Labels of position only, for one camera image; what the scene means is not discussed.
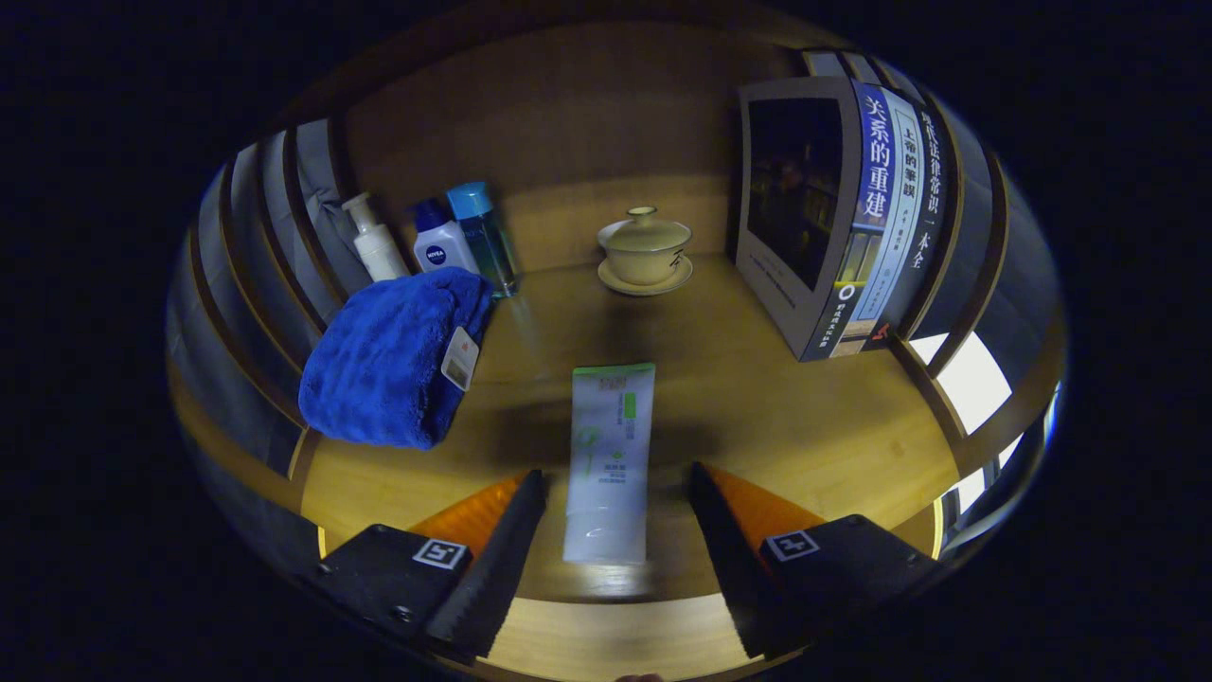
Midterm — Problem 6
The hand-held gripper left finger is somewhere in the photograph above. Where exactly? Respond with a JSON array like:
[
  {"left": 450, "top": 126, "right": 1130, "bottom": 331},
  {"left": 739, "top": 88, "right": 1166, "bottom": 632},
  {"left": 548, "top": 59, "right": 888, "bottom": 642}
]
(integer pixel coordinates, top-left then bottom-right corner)
[{"left": 317, "top": 469, "right": 548, "bottom": 664}]

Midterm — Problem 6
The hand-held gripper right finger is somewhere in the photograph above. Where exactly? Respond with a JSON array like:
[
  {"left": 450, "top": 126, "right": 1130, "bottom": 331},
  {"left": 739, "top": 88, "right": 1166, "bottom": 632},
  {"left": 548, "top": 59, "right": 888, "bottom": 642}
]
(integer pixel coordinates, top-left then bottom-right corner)
[{"left": 686, "top": 461, "right": 948, "bottom": 661}]

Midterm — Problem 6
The white and green tube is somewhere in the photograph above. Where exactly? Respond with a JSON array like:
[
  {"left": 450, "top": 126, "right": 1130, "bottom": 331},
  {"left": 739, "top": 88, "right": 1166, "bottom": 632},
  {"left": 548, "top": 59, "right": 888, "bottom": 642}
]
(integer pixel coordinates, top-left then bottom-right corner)
[{"left": 562, "top": 363, "right": 657, "bottom": 566}]

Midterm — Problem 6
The wooden countertop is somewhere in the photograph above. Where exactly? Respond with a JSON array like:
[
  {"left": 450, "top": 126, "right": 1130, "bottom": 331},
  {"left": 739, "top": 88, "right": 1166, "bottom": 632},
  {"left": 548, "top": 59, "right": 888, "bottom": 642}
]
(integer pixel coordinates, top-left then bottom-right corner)
[{"left": 301, "top": 251, "right": 962, "bottom": 607}]

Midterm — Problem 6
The wooden cabinet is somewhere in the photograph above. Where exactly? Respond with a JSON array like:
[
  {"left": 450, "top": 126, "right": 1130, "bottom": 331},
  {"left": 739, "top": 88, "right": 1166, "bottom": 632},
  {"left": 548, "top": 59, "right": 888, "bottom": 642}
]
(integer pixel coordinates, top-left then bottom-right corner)
[{"left": 166, "top": 9, "right": 1066, "bottom": 569}]

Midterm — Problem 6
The blue folded towel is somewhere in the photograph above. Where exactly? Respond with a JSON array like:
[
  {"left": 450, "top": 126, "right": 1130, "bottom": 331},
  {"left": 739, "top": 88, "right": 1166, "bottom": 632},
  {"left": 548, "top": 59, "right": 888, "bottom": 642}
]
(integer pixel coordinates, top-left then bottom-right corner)
[{"left": 298, "top": 266, "right": 493, "bottom": 451}]

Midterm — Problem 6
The beige saucer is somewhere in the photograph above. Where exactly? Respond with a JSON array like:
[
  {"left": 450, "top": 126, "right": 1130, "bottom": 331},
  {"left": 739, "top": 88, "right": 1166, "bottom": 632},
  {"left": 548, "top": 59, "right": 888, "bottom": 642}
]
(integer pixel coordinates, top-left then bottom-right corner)
[{"left": 597, "top": 256, "right": 694, "bottom": 297}]

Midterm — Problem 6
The white bottle with blue cap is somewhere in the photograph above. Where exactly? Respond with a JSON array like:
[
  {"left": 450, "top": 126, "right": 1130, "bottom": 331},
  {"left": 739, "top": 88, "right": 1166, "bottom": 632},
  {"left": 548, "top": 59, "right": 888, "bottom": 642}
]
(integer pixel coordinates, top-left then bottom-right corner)
[{"left": 412, "top": 198, "right": 481, "bottom": 276}]

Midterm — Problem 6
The beige lidded teacup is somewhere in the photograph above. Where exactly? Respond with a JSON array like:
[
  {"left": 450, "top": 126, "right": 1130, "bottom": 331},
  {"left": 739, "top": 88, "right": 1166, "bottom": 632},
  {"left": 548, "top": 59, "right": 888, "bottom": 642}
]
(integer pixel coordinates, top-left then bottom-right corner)
[{"left": 597, "top": 206, "right": 693, "bottom": 287}]

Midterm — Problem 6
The teal bottle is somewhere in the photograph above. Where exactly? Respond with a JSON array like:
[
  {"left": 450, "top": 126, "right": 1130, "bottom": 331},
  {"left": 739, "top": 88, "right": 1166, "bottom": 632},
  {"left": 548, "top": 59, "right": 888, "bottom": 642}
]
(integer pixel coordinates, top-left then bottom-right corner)
[{"left": 446, "top": 181, "right": 520, "bottom": 299}]

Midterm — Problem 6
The white pump bottle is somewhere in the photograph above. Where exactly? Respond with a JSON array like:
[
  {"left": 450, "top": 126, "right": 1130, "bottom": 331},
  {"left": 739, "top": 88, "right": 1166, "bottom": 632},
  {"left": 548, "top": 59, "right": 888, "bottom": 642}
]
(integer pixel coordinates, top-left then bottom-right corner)
[{"left": 342, "top": 192, "right": 411, "bottom": 283}]

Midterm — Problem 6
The grey and blue book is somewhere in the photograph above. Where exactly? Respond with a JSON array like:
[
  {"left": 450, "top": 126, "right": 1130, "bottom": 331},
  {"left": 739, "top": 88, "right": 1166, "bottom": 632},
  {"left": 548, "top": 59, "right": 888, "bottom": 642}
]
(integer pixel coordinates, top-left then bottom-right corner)
[{"left": 736, "top": 76, "right": 896, "bottom": 363}]

